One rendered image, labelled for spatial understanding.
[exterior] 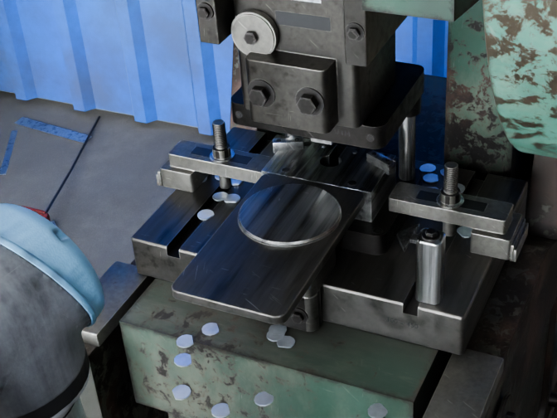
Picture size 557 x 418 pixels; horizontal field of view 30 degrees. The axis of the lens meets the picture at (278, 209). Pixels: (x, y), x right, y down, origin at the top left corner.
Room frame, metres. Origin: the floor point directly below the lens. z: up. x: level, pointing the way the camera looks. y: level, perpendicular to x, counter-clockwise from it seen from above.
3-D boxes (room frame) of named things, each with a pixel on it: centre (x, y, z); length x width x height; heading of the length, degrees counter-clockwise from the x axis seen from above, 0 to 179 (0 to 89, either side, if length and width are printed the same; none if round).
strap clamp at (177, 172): (1.20, 0.08, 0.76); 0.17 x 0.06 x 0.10; 62
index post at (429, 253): (0.93, -0.17, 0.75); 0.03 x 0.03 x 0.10; 62
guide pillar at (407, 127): (1.14, -0.17, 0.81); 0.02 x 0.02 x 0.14
